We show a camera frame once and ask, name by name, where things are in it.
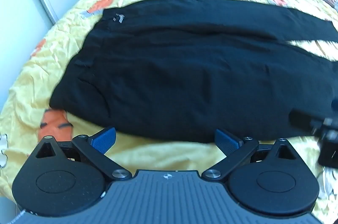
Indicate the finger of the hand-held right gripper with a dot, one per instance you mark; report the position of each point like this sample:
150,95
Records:
303,119

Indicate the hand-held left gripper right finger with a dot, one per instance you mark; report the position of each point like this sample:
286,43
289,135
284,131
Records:
225,140

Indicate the black pants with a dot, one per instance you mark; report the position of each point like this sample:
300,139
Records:
184,76

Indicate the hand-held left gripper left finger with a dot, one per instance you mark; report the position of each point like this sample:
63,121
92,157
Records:
104,139

